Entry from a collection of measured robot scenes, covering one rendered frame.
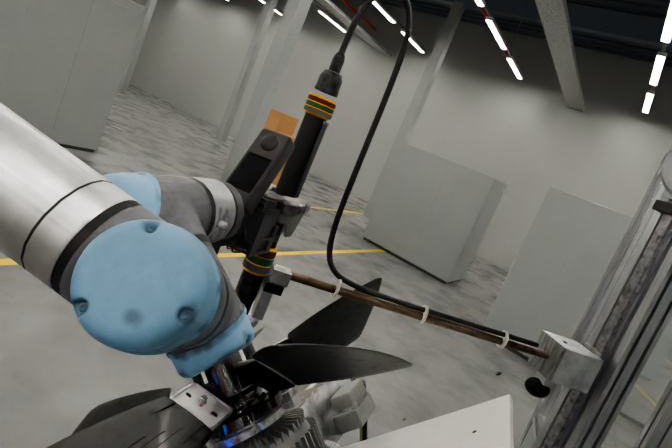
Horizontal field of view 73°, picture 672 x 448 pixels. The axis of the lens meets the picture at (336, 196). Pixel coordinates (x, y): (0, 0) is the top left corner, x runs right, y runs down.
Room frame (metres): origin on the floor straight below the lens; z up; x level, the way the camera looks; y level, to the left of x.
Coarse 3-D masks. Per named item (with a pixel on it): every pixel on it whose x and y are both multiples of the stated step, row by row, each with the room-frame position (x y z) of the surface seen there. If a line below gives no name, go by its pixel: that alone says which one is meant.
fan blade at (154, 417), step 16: (160, 400) 0.65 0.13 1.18; (112, 416) 0.61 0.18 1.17; (128, 416) 0.61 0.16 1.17; (144, 416) 0.61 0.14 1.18; (160, 416) 0.62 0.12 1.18; (176, 416) 0.63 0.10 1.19; (192, 416) 0.64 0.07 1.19; (80, 432) 0.57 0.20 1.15; (96, 432) 0.57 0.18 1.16; (112, 432) 0.57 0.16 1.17; (128, 432) 0.58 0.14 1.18; (144, 432) 0.58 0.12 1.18; (160, 432) 0.59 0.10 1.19; (176, 432) 0.60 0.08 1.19; (192, 432) 0.61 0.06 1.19; (208, 432) 0.63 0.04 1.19
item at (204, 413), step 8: (192, 384) 0.71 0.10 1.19; (184, 392) 0.69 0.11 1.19; (192, 392) 0.70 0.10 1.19; (200, 392) 0.70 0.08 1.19; (208, 392) 0.71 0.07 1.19; (176, 400) 0.67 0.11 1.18; (184, 400) 0.67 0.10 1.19; (192, 400) 0.68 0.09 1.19; (208, 400) 0.69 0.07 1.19; (216, 400) 0.70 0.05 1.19; (192, 408) 0.66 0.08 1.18; (200, 408) 0.67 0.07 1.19; (208, 408) 0.68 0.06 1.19; (216, 408) 0.68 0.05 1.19; (224, 408) 0.69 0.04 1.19; (200, 416) 0.65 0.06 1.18; (208, 416) 0.66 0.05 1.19; (224, 416) 0.67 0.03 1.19; (208, 424) 0.64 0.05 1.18; (216, 424) 0.65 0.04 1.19
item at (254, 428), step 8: (280, 408) 0.74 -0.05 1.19; (264, 416) 0.73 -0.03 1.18; (272, 416) 0.72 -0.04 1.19; (280, 416) 0.73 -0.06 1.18; (256, 424) 0.70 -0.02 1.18; (264, 424) 0.70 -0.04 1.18; (240, 432) 0.69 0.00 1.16; (248, 432) 0.69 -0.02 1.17; (256, 432) 0.69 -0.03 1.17; (216, 440) 0.71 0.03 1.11; (224, 440) 0.68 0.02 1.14; (232, 440) 0.68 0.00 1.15; (240, 440) 0.68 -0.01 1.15
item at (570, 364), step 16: (544, 336) 0.85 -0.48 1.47; (560, 336) 0.87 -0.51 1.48; (560, 352) 0.81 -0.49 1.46; (576, 352) 0.80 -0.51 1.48; (592, 352) 0.85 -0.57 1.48; (544, 368) 0.82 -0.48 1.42; (560, 368) 0.80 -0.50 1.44; (576, 368) 0.81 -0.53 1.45; (592, 368) 0.82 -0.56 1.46; (560, 384) 0.80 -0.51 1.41; (576, 384) 0.81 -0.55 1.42
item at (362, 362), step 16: (256, 352) 0.66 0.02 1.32; (272, 352) 0.63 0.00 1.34; (288, 352) 0.61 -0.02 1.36; (304, 352) 0.60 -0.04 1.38; (320, 352) 0.59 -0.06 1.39; (336, 352) 0.58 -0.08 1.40; (352, 352) 0.58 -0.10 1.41; (368, 352) 0.58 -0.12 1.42; (272, 368) 0.70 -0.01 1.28; (288, 368) 0.69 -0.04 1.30; (304, 368) 0.67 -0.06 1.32; (320, 368) 0.66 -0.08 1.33; (336, 368) 0.65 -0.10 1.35; (352, 368) 0.64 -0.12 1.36; (368, 368) 0.64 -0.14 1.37; (384, 368) 0.64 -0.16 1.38; (400, 368) 0.64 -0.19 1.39; (304, 384) 0.72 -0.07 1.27
